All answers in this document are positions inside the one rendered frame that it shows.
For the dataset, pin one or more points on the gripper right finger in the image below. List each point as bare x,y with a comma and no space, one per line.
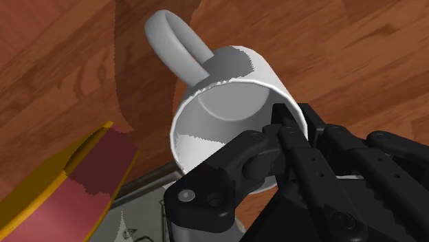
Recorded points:
385,157

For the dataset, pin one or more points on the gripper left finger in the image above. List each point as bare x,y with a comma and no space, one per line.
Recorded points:
214,174

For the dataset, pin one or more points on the white mug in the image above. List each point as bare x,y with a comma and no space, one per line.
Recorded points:
234,110

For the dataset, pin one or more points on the grey flat rectangular object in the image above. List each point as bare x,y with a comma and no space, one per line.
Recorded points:
140,214

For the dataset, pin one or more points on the red box with yellow edges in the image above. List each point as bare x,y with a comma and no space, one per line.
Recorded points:
80,187

